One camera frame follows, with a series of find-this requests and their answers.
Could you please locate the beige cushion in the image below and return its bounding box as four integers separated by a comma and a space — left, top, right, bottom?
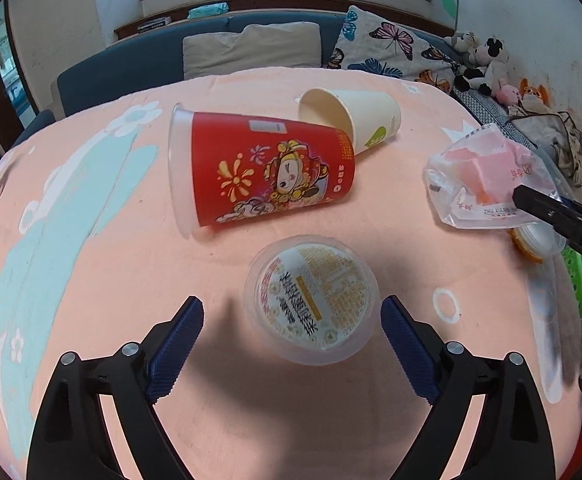
182, 22, 322, 81

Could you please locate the green plastic basket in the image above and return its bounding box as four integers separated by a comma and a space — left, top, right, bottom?
561, 247, 582, 316

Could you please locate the white paper cup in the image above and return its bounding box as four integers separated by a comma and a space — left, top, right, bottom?
297, 88, 403, 157

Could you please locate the red printed cup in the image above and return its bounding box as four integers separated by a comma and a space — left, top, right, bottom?
167, 104, 357, 233

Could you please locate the butterfly print pillow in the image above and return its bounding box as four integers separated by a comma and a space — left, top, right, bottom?
323, 6, 464, 93

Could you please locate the pink plush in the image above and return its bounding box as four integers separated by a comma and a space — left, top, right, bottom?
493, 84, 520, 107

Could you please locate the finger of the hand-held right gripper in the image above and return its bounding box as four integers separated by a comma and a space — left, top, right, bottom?
531, 205, 582, 248
513, 185, 582, 228

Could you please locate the clear plastic tub with label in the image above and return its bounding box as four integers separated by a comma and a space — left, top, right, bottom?
243, 235, 382, 367

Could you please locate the clear plastic bag with pink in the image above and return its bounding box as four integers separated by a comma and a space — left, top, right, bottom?
423, 124, 564, 231

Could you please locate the beige cloth heap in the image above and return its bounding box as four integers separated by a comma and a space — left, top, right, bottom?
508, 102, 582, 188

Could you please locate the grey and white plush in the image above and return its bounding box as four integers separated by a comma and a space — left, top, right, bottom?
443, 31, 474, 56

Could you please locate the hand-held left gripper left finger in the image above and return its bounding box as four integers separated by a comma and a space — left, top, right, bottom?
26, 295, 206, 480

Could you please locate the blue sofa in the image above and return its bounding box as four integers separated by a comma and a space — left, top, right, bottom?
11, 7, 522, 126

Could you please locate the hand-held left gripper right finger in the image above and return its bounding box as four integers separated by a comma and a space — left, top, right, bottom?
380, 295, 558, 480

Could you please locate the orange fox plush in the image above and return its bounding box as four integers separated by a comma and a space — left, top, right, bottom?
518, 78, 552, 106

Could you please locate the clear container with orange rim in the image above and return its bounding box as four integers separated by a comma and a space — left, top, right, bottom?
508, 220, 569, 263

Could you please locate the grey patterned mat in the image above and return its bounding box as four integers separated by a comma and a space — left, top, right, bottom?
451, 87, 536, 141

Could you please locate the teal tissue pack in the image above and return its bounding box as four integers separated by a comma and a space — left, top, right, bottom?
188, 2, 229, 17

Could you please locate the black and white cow plush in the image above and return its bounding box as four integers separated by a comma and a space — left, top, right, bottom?
453, 35, 509, 97

